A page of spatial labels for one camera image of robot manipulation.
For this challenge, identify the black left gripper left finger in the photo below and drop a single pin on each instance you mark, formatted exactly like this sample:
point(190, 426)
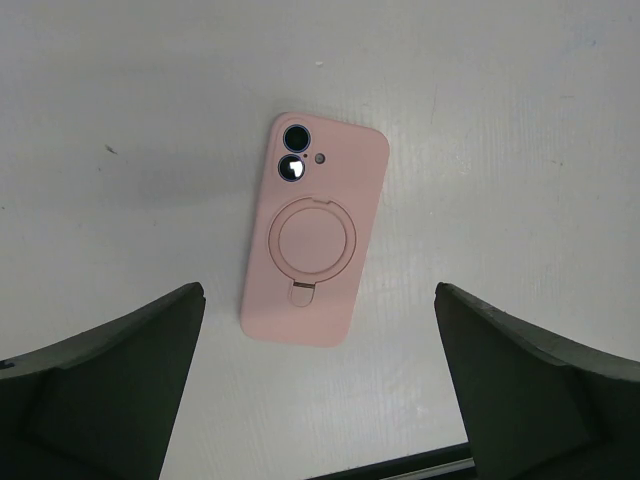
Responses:
point(101, 404)

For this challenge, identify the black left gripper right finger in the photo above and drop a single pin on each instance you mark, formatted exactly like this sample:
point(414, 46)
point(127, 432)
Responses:
point(536, 405)

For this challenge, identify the pink silicone phone case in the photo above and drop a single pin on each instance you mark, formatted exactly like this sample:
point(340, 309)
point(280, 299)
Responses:
point(310, 237)

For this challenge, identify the black smartphone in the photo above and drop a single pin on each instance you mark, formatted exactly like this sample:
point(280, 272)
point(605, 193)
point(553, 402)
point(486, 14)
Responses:
point(293, 165)

